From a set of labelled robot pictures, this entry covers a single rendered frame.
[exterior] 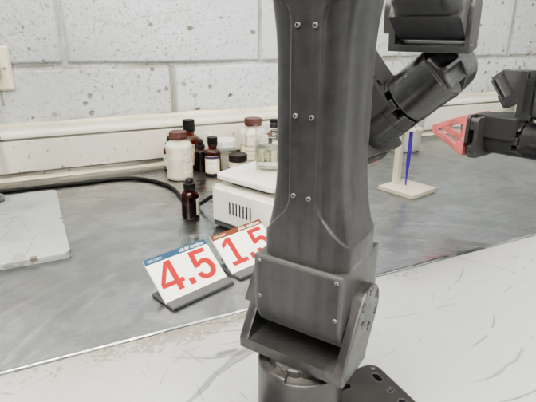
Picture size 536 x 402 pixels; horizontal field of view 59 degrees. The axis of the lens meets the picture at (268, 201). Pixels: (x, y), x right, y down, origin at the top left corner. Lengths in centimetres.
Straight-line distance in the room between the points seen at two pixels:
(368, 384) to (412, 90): 29
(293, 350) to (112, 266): 37
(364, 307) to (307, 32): 18
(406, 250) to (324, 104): 46
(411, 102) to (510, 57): 132
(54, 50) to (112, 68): 12
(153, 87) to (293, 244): 87
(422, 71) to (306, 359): 31
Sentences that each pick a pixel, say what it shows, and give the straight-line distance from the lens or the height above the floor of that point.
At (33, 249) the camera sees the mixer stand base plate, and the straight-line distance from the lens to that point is 73.
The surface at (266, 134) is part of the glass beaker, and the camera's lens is 72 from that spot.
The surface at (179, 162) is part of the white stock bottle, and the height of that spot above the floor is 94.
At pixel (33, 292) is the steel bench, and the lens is 64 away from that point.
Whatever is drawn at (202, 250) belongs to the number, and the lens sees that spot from 61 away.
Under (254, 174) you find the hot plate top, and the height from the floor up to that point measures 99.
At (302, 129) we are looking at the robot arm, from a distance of 28.
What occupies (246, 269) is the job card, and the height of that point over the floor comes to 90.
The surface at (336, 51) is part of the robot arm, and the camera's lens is 27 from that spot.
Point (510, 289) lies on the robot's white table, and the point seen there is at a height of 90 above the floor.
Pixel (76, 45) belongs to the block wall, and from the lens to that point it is 111.
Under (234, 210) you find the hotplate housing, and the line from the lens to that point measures 72.
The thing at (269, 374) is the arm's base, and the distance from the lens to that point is 34.
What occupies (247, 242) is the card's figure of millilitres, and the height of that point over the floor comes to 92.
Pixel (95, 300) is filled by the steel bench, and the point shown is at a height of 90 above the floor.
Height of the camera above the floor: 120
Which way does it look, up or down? 20 degrees down
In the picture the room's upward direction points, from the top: 1 degrees clockwise
